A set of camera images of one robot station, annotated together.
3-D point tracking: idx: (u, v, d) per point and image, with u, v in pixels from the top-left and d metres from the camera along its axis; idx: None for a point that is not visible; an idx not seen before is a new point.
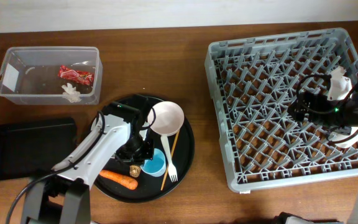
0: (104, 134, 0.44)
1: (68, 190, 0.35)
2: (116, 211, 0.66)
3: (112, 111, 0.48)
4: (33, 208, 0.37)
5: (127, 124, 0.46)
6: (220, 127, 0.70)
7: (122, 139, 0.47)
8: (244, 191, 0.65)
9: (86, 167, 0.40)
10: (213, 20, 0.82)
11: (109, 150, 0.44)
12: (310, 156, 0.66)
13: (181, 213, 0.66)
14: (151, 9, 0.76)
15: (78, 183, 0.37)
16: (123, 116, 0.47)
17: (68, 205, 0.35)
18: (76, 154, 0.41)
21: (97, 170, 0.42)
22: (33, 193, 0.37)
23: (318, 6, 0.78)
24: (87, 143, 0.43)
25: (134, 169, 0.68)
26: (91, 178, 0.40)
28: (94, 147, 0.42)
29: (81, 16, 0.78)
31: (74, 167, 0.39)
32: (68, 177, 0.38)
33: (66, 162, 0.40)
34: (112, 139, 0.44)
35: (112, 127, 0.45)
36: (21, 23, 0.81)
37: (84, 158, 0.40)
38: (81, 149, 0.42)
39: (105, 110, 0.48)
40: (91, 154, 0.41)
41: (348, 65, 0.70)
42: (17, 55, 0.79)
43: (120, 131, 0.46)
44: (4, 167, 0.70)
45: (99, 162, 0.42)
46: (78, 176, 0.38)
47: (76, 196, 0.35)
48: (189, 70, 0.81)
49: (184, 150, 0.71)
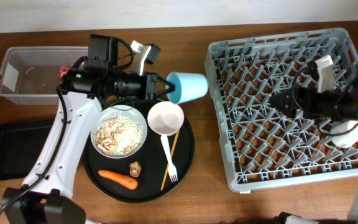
0: (68, 124, 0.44)
1: (46, 205, 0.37)
2: (117, 210, 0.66)
3: (74, 81, 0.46)
4: (18, 221, 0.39)
5: (92, 101, 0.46)
6: (220, 127, 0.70)
7: (89, 119, 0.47)
8: (244, 191, 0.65)
9: (58, 173, 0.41)
10: (212, 20, 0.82)
11: (79, 137, 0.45)
12: (311, 156, 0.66)
13: (181, 213, 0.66)
14: (151, 8, 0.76)
15: (54, 196, 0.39)
16: (87, 91, 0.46)
17: (51, 216, 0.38)
18: (44, 158, 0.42)
21: (71, 167, 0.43)
22: (12, 210, 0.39)
23: (319, 5, 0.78)
24: (53, 139, 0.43)
25: (134, 169, 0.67)
26: (65, 182, 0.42)
28: (60, 143, 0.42)
29: (80, 15, 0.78)
31: (45, 177, 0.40)
32: (43, 190, 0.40)
33: (36, 172, 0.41)
34: (78, 125, 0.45)
35: (75, 112, 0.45)
36: (20, 23, 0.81)
37: (53, 163, 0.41)
38: (48, 150, 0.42)
39: (66, 85, 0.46)
40: (59, 154, 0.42)
41: (348, 65, 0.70)
42: (17, 54, 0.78)
43: (86, 113, 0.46)
44: (3, 167, 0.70)
45: (70, 158, 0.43)
46: (52, 187, 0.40)
47: (56, 209, 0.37)
48: (189, 70, 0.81)
49: (183, 149, 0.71)
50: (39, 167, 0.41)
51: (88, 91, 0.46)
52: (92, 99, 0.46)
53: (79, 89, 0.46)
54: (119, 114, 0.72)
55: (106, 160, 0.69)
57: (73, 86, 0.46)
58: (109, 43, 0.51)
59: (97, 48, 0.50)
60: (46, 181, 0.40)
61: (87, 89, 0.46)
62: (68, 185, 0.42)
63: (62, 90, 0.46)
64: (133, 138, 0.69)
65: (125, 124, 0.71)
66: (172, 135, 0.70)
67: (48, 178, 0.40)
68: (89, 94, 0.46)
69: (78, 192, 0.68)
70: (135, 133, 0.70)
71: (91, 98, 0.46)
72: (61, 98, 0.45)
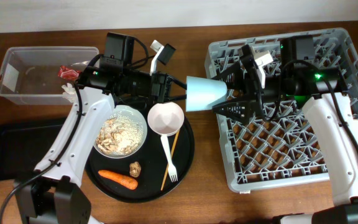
0: (83, 116, 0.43)
1: (56, 191, 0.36)
2: (117, 211, 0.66)
3: (92, 78, 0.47)
4: (27, 208, 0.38)
5: (107, 98, 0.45)
6: (220, 127, 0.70)
7: (105, 113, 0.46)
8: (244, 191, 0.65)
9: (69, 161, 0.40)
10: (212, 20, 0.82)
11: (93, 129, 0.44)
12: (311, 156, 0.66)
13: (180, 213, 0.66)
14: (151, 9, 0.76)
15: (64, 182, 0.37)
16: (102, 88, 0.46)
17: (59, 203, 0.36)
18: (57, 147, 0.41)
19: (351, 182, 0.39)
21: (83, 158, 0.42)
22: (22, 195, 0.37)
23: (318, 5, 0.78)
24: (66, 129, 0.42)
25: (134, 169, 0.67)
26: (76, 171, 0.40)
28: (74, 133, 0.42)
29: (80, 15, 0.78)
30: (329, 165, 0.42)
31: (57, 164, 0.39)
32: (53, 176, 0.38)
33: (48, 158, 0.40)
34: (93, 116, 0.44)
35: (90, 105, 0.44)
36: (20, 23, 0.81)
37: (66, 151, 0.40)
38: (61, 140, 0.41)
39: (82, 79, 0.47)
40: (72, 144, 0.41)
41: (348, 65, 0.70)
42: (17, 54, 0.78)
43: (100, 107, 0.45)
44: (4, 167, 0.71)
45: (83, 149, 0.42)
46: (63, 174, 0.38)
47: (66, 195, 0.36)
48: (190, 70, 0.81)
49: (184, 149, 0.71)
50: (51, 154, 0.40)
51: (103, 88, 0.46)
52: (107, 95, 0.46)
53: (96, 86, 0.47)
54: (118, 114, 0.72)
55: (107, 159, 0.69)
57: (89, 82, 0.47)
58: (125, 41, 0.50)
59: (112, 43, 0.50)
60: (57, 168, 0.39)
61: (103, 86, 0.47)
62: (78, 175, 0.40)
63: (79, 85, 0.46)
64: (133, 138, 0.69)
65: (125, 124, 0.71)
66: (172, 135, 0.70)
67: (60, 165, 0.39)
68: (105, 89, 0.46)
69: None
70: (135, 133, 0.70)
71: (105, 94, 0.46)
72: (77, 91, 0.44)
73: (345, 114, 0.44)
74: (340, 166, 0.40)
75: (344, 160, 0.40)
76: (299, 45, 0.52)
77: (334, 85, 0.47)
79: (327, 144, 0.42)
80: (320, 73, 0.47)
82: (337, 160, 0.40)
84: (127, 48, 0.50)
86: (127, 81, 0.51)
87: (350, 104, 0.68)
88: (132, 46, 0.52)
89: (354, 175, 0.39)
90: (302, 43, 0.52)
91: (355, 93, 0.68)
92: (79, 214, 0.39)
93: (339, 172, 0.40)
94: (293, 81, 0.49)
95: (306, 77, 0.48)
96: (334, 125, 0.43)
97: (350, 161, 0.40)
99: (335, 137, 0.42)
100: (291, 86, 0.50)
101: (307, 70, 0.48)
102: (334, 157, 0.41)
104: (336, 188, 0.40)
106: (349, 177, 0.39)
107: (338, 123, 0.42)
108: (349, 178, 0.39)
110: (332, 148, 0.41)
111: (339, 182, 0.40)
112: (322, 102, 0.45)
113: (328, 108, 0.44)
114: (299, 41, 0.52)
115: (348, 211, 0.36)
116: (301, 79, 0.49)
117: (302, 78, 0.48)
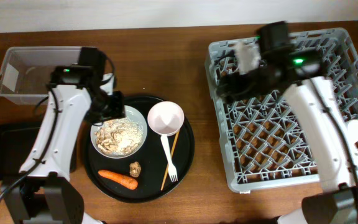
0: (61, 112, 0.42)
1: (45, 187, 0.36)
2: (115, 211, 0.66)
3: (62, 74, 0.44)
4: (19, 211, 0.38)
5: (82, 91, 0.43)
6: (220, 127, 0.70)
7: (84, 107, 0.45)
8: (244, 191, 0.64)
9: (53, 157, 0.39)
10: (212, 20, 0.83)
11: (73, 124, 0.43)
12: (310, 156, 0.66)
13: (180, 213, 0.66)
14: (151, 8, 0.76)
15: (52, 177, 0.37)
16: (76, 83, 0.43)
17: (50, 199, 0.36)
18: (39, 147, 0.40)
19: (338, 173, 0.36)
21: (67, 154, 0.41)
22: (11, 198, 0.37)
23: (318, 5, 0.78)
24: (46, 127, 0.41)
25: (134, 169, 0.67)
26: (62, 165, 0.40)
28: (54, 131, 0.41)
29: (79, 15, 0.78)
30: (314, 158, 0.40)
31: (42, 162, 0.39)
32: (40, 174, 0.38)
33: (32, 158, 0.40)
34: (70, 112, 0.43)
35: (66, 101, 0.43)
36: (20, 24, 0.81)
37: (48, 149, 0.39)
38: (42, 139, 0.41)
39: (54, 77, 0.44)
40: (53, 140, 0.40)
41: (348, 65, 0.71)
42: (17, 54, 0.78)
43: (77, 102, 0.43)
44: (3, 168, 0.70)
45: (66, 144, 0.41)
46: (50, 170, 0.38)
47: (55, 190, 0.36)
48: (189, 70, 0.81)
49: (184, 149, 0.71)
50: (35, 154, 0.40)
51: (77, 83, 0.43)
52: (81, 89, 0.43)
53: (69, 83, 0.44)
54: None
55: (107, 160, 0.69)
57: (61, 81, 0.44)
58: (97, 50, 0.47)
59: (85, 51, 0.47)
60: (43, 165, 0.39)
61: (76, 82, 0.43)
62: (64, 170, 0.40)
63: (52, 84, 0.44)
64: (133, 138, 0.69)
65: (125, 124, 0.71)
66: (172, 135, 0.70)
67: (45, 162, 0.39)
68: (79, 84, 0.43)
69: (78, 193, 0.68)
70: (135, 133, 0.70)
71: (80, 89, 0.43)
72: (51, 91, 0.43)
73: (327, 99, 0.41)
74: (326, 156, 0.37)
75: (328, 146, 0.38)
76: (279, 27, 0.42)
77: (314, 68, 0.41)
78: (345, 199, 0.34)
79: (315, 139, 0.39)
80: (301, 56, 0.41)
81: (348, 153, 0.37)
82: (324, 150, 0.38)
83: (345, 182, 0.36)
84: (100, 58, 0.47)
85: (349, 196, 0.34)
86: (98, 81, 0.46)
87: (350, 104, 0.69)
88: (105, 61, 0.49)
89: (340, 162, 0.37)
90: (276, 32, 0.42)
91: (354, 93, 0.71)
92: (74, 209, 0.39)
93: (325, 161, 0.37)
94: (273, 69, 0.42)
95: (289, 66, 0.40)
96: (317, 112, 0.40)
97: (334, 145, 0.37)
99: (321, 129, 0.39)
100: (266, 73, 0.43)
101: (278, 51, 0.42)
102: (311, 138, 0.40)
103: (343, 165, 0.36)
104: (322, 169, 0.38)
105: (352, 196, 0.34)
106: (334, 162, 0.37)
107: (321, 109, 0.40)
108: (335, 165, 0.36)
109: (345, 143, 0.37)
110: (314, 134, 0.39)
111: (326, 169, 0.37)
112: (304, 89, 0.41)
113: (309, 94, 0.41)
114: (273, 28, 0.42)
115: (338, 198, 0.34)
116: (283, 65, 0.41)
117: (265, 81, 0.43)
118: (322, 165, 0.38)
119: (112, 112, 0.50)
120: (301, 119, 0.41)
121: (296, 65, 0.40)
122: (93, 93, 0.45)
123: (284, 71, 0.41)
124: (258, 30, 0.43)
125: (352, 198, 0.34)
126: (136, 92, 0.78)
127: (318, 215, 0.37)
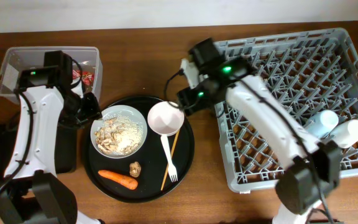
0: (35, 114, 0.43)
1: (33, 185, 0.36)
2: (115, 212, 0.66)
3: (30, 77, 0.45)
4: (11, 214, 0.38)
5: (52, 90, 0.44)
6: (220, 127, 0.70)
7: (57, 107, 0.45)
8: (244, 191, 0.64)
9: (36, 156, 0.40)
10: (212, 20, 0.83)
11: (50, 123, 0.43)
12: None
13: (180, 213, 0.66)
14: (151, 8, 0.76)
15: (38, 175, 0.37)
16: (45, 83, 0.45)
17: (41, 196, 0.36)
18: (20, 149, 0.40)
19: (289, 150, 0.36)
21: (49, 151, 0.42)
22: None
23: (318, 5, 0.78)
24: (23, 129, 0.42)
25: (134, 169, 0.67)
26: (46, 163, 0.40)
28: (32, 132, 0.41)
29: (79, 15, 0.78)
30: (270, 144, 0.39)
31: (26, 163, 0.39)
32: (26, 175, 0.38)
33: (15, 161, 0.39)
34: (45, 112, 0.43)
35: (38, 102, 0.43)
36: (19, 24, 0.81)
37: (29, 150, 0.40)
38: (21, 141, 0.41)
39: (22, 82, 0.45)
40: (33, 140, 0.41)
41: (348, 65, 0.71)
42: (17, 54, 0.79)
43: (50, 101, 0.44)
44: (2, 168, 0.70)
45: (46, 143, 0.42)
46: (36, 168, 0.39)
47: (43, 186, 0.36)
48: None
49: (184, 149, 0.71)
50: (17, 157, 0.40)
51: (45, 83, 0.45)
52: (51, 89, 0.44)
53: (38, 85, 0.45)
54: (118, 114, 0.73)
55: (106, 160, 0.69)
57: (30, 84, 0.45)
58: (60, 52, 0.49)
59: (48, 55, 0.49)
60: (27, 166, 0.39)
61: (45, 82, 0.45)
62: (50, 167, 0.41)
63: (21, 89, 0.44)
64: (133, 138, 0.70)
65: (125, 124, 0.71)
66: (172, 135, 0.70)
67: (29, 162, 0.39)
68: (48, 84, 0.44)
69: (78, 193, 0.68)
70: (135, 133, 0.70)
71: (50, 88, 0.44)
72: (22, 95, 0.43)
73: (260, 89, 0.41)
74: (275, 139, 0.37)
75: (272, 129, 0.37)
76: (204, 46, 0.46)
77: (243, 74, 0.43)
78: (301, 170, 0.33)
79: (261, 128, 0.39)
80: (228, 65, 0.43)
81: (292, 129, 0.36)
82: (271, 135, 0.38)
83: (297, 154, 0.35)
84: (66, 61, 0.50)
85: (303, 167, 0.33)
86: (65, 79, 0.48)
87: (350, 104, 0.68)
88: (70, 62, 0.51)
89: (288, 139, 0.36)
90: (204, 49, 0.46)
91: (355, 93, 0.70)
92: (66, 205, 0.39)
93: (277, 144, 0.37)
94: (210, 83, 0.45)
95: (223, 80, 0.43)
96: (254, 103, 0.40)
97: (279, 127, 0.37)
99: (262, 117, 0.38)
100: (207, 88, 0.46)
101: (214, 67, 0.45)
102: (260, 129, 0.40)
103: (292, 142, 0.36)
104: (278, 152, 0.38)
105: (307, 167, 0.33)
106: (283, 141, 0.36)
107: (257, 99, 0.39)
108: (284, 144, 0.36)
109: (286, 122, 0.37)
110: (260, 124, 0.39)
111: (279, 150, 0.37)
112: (238, 90, 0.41)
113: (244, 91, 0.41)
114: (201, 46, 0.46)
115: (294, 172, 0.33)
116: (217, 79, 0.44)
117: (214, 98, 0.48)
118: (276, 154, 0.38)
119: (87, 112, 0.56)
120: (248, 117, 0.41)
121: (226, 74, 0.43)
122: (64, 93, 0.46)
123: (220, 83, 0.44)
124: (190, 50, 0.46)
125: (303, 172, 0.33)
126: (136, 92, 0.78)
127: (285, 196, 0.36)
